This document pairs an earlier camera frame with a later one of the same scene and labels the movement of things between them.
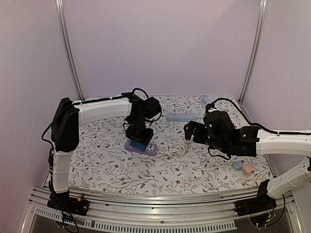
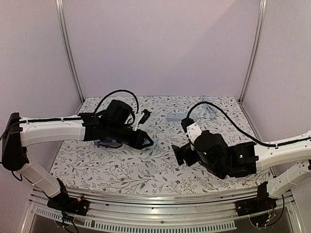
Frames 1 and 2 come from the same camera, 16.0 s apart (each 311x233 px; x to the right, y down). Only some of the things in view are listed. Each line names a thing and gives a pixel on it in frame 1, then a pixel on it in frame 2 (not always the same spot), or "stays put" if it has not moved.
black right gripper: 193,130 to 183,155
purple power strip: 151,149 to 108,142
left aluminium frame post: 61,19 stays put
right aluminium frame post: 257,36 stays put
